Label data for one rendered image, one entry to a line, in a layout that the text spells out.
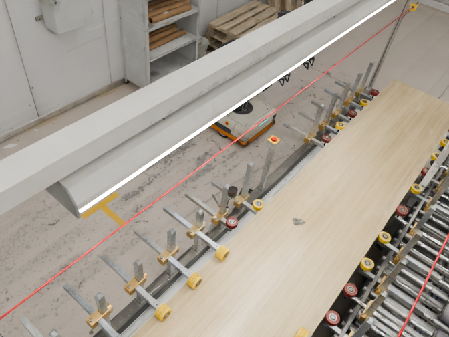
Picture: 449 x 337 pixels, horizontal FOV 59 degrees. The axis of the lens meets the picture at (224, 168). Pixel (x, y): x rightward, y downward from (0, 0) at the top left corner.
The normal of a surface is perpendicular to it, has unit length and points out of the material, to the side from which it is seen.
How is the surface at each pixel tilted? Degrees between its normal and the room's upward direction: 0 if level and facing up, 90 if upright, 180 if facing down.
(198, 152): 0
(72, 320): 0
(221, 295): 0
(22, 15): 90
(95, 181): 61
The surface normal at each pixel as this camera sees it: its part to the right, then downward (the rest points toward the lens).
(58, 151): 0.11, -0.70
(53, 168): 0.77, 0.52
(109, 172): 0.72, 0.11
